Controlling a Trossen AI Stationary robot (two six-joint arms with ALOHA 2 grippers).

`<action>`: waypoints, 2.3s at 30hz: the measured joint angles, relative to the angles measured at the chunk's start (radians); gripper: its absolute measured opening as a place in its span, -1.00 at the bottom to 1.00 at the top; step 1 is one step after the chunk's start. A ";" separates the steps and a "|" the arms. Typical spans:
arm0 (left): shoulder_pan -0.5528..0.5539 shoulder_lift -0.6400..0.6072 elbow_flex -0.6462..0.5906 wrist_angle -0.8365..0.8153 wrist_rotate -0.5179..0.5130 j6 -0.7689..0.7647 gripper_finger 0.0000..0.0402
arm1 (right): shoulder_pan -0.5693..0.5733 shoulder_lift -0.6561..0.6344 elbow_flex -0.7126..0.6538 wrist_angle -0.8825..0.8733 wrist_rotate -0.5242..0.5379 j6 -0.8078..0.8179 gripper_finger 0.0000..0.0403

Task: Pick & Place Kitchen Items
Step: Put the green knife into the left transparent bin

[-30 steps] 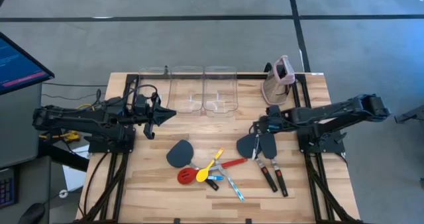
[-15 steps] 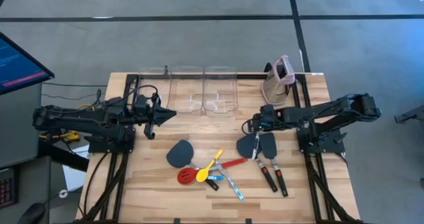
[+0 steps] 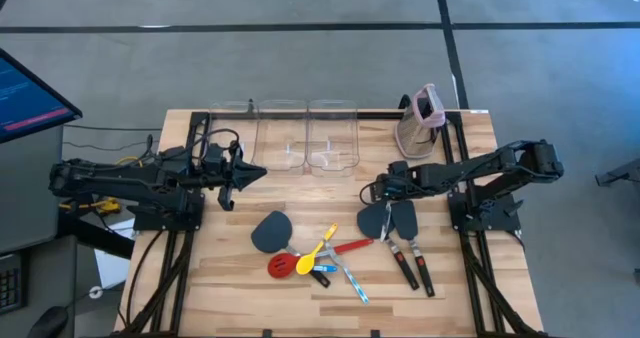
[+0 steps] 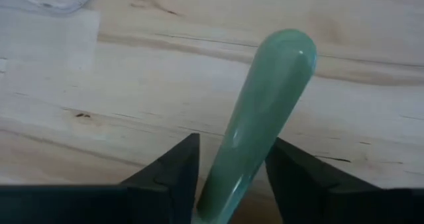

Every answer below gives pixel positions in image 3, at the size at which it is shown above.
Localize round black spatula black handle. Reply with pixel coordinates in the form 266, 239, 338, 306
250, 210, 332, 289

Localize yellow silicone spoon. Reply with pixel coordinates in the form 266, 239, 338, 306
295, 223, 339, 276

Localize grey computer cabinet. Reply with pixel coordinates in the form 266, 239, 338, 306
0, 125, 79, 254

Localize black spatula red-black handle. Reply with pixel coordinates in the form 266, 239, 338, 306
391, 200, 436, 298
356, 200, 420, 291

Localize black computer mouse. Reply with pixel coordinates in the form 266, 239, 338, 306
25, 305, 70, 338

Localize yellow cable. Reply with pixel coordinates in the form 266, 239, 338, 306
58, 196, 123, 216

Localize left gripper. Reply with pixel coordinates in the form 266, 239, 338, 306
199, 140, 269, 212

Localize clear plastic bin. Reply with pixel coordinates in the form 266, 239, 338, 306
251, 99, 309, 173
207, 100, 259, 172
305, 99, 361, 172

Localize computer monitor blue screen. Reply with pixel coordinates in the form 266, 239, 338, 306
0, 47, 84, 145

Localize red slotted spoon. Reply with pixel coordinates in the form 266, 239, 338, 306
267, 238, 375, 280

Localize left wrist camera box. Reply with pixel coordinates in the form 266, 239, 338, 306
204, 142, 226, 174

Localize white paper sheet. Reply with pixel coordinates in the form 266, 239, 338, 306
93, 217, 137, 290

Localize blue patterned metal tongs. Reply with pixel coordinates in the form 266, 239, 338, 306
323, 239, 371, 305

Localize metal box grater pink handle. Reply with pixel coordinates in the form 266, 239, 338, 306
394, 83, 447, 160

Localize black keyboard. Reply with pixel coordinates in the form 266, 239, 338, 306
0, 251, 29, 315

